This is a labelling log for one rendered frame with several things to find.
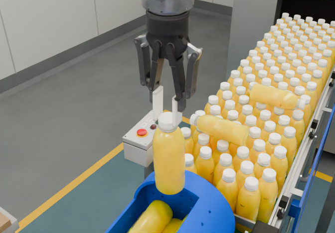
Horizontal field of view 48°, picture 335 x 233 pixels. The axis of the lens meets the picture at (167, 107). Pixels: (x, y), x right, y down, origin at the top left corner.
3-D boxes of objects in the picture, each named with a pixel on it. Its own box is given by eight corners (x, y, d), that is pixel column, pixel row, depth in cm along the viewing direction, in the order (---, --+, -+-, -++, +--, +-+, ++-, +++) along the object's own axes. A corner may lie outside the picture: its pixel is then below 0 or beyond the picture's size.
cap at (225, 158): (231, 157, 124) (232, 153, 123) (231, 165, 120) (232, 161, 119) (219, 156, 124) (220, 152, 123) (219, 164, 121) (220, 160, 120)
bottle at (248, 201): (241, 213, 128) (248, 173, 117) (259, 224, 123) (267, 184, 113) (229, 225, 123) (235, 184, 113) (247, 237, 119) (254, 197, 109)
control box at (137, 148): (123, 158, 136) (121, 136, 130) (152, 129, 150) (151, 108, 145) (147, 167, 132) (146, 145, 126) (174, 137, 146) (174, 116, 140)
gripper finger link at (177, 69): (174, 37, 68) (181, 37, 67) (184, 92, 73) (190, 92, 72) (163, 45, 65) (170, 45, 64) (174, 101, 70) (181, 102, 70)
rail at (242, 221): (152, 187, 131) (152, 181, 129) (153, 186, 131) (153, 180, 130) (264, 234, 114) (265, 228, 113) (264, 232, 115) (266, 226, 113)
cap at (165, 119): (161, 132, 75) (161, 125, 74) (156, 120, 78) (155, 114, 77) (179, 127, 76) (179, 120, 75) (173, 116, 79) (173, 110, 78)
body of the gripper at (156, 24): (134, 10, 62) (137, 60, 68) (179, 19, 59) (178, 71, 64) (157, -2, 68) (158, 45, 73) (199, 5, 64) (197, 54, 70)
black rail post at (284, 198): (276, 216, 126) (280, 200, 122) (278, 210, 129) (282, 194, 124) (282, 219, 125) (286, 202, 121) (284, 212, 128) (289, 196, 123)
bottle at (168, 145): (160, 199, 85) (156, 138, 74) (151, 177, 90) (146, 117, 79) (189, 191, 86) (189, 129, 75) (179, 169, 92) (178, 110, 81)
